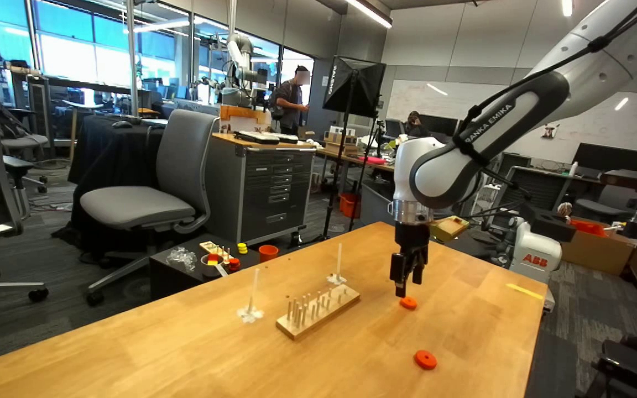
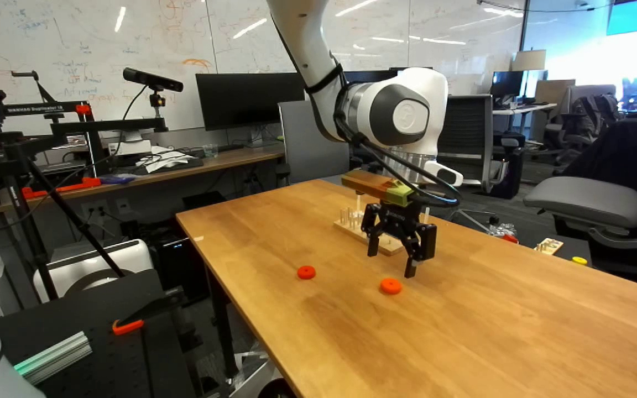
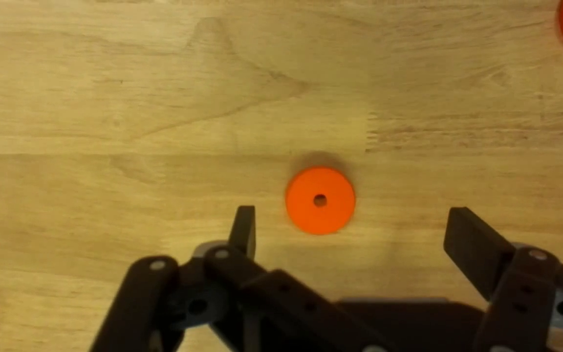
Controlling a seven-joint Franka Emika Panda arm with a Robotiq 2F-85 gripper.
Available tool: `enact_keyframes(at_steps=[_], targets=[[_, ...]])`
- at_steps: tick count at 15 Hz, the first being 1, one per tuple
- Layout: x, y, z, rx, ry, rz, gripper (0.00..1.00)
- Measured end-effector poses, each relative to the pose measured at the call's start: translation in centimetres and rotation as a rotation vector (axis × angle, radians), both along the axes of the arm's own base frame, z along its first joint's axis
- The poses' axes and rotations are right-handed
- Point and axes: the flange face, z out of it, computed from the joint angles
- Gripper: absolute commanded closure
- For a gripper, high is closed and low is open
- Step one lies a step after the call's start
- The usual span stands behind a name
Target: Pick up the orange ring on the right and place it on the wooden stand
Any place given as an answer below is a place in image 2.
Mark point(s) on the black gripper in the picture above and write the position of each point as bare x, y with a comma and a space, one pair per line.
398, 221

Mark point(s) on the white robot base unit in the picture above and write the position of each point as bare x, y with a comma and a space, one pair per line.
89, 268

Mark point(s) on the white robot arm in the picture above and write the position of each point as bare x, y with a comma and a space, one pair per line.
398, 112

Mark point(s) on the wooden stand with clear pegs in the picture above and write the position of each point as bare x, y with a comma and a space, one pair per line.
352, 229

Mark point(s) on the small red object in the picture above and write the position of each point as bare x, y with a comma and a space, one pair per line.
510, 237

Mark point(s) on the mesh back office chair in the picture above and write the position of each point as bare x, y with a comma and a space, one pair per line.
476, 133

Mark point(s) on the snack bag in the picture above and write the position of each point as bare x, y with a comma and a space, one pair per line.
547, 245

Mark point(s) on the dark blue screen monitor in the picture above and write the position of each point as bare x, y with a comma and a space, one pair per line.
370, 74

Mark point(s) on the small yellow object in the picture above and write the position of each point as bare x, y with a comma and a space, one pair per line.
577, 260

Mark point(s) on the pale tape piece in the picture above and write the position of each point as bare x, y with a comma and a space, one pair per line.
194, 240

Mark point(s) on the grey cushioned office chair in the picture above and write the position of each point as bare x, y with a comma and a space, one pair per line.
590, 202

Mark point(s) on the black computer monitor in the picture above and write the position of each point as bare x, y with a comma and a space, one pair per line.
248, 99

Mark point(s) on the long wooden desk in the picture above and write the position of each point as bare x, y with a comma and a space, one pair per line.
187, 168

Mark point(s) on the beige lamp shade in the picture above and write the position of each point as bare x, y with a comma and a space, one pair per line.
530, 61

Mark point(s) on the white crumpled papers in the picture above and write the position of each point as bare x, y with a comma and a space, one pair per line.
162, 160

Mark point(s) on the black side table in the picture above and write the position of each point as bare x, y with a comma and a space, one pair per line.
97, 346

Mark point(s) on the red items on desk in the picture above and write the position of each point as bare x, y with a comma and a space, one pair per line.
60, 189

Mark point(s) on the aluminium extrusion bar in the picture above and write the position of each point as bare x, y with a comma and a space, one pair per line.
53, 356

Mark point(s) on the black tripod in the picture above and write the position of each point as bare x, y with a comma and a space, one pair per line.
10, 156

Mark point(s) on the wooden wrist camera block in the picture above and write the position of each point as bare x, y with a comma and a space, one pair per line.
370, 183

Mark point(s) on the black stereo camera bar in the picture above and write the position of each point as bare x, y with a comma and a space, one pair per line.
154, 78

